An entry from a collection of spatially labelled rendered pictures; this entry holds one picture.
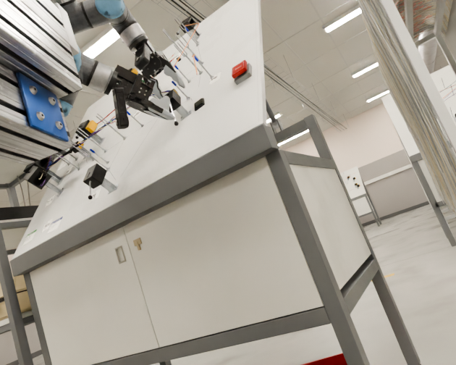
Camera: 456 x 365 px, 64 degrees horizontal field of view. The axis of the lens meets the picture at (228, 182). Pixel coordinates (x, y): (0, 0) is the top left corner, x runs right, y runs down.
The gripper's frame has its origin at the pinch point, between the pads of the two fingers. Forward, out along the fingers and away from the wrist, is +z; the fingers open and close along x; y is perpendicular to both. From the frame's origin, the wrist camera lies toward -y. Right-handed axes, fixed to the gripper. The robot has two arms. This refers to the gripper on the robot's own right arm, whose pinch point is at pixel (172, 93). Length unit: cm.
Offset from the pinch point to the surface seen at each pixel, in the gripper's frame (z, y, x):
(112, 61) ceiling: -100, 329, 150
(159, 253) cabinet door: 37, -29, 24
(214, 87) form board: 6.7, 2.2, -12.5
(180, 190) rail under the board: 24.5, -28.9, 5.3
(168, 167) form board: 17.9, -21.9, 7.4
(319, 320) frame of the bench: 67, -48, -12
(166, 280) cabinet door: 45, -32, 26
